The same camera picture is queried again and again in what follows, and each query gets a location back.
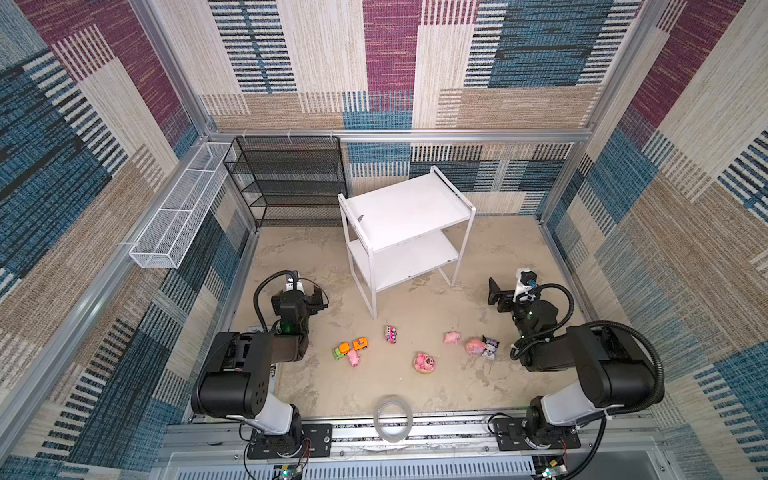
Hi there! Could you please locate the pink pig toy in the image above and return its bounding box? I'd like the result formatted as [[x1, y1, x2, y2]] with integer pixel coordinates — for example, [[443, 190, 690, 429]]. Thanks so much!
[[346, 350, 361, 367], [443, 331, 461, 345]]

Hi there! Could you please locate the black white kuromi figure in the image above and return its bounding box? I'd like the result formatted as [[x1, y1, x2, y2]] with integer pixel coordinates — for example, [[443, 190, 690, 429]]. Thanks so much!
[[481, 336, 500, 360]]

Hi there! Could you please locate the clear tape roll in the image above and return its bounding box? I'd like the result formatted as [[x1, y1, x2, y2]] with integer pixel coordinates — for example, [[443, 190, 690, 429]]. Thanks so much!
[[373, 395, 414, 444]]

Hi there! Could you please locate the white wire basket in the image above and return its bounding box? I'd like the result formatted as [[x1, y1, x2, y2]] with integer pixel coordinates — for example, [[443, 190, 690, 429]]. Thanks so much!
[[129, 142, 230, 269]]

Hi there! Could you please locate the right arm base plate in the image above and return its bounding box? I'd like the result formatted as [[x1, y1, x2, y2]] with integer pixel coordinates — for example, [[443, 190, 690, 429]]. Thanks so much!
[[487, 416, 581, 452]]

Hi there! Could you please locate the pink pig toy left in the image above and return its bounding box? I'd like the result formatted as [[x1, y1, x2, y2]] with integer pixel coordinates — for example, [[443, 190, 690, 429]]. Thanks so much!
[[346, 350, 361, 367]]

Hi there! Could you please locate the pink toy truck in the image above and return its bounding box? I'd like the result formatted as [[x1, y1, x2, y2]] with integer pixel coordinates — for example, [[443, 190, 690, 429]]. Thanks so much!
[[385, 325, 398, 344]]

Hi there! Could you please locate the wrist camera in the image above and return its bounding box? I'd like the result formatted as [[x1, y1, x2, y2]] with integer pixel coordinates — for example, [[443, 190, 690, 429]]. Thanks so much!
[[285, 271, 305, 293], [514, 269, 538, 304]]

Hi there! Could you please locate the orange toy car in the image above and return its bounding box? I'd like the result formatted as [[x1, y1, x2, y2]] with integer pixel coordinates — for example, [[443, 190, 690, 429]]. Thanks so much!
[[352, 337, 369, 352]]

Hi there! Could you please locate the white two-tier shelf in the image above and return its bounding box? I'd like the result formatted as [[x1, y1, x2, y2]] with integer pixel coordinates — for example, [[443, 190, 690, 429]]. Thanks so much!
[[337, 166, 477, 319]]

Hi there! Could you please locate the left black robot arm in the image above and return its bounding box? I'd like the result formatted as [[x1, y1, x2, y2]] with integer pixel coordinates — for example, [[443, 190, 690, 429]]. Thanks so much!
[[191, 270, 329, 460]]

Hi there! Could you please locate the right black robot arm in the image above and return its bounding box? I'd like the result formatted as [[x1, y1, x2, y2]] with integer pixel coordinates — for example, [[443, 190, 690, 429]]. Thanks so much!
[[487, 269, 665, 451]]

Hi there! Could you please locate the pink round figure toy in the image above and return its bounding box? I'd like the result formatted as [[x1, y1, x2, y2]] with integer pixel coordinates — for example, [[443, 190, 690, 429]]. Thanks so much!
[[464, 338, 486, 356]]

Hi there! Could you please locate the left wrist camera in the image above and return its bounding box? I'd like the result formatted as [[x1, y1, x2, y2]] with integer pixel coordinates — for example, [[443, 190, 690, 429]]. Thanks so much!
[[285, 271, 305, 293]]

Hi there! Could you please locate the green toy car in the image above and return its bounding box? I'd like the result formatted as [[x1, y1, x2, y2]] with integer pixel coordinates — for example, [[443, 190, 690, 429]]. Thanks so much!
[[333, 342, 351, 360]]

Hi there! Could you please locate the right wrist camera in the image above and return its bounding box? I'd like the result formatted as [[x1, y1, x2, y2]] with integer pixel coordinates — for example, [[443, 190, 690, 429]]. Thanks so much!
[[514, 269, 538, 304]]

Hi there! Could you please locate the pink bear donut toy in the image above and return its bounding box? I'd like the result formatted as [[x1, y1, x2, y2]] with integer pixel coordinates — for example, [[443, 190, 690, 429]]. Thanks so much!
[[413, 352, 436, 374]]

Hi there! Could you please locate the pink pig toy right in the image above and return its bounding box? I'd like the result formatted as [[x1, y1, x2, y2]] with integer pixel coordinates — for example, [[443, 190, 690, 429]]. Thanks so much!
[[443, 331, 461, 345]]

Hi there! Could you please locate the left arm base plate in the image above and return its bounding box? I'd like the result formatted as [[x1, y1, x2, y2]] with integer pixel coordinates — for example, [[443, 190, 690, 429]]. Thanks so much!
[[245, 423, 333, 460]]

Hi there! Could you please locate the black wire rack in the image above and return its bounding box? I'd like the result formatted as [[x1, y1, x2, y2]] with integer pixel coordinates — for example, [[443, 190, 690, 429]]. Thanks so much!
[[224, 136, 348, 227]]

